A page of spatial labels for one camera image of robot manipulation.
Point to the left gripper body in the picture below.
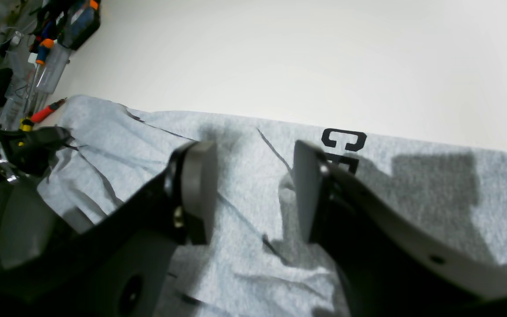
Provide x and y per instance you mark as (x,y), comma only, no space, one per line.
(24,154)

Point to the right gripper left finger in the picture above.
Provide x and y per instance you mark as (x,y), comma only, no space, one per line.
(117,268)

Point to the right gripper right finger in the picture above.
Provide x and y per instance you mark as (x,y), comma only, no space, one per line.
(387,266)

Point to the red-handled screwdriver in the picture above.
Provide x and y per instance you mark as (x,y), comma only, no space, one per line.
(41,115)

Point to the grey T-shirt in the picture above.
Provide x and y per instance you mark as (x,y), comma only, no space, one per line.
(285,220)

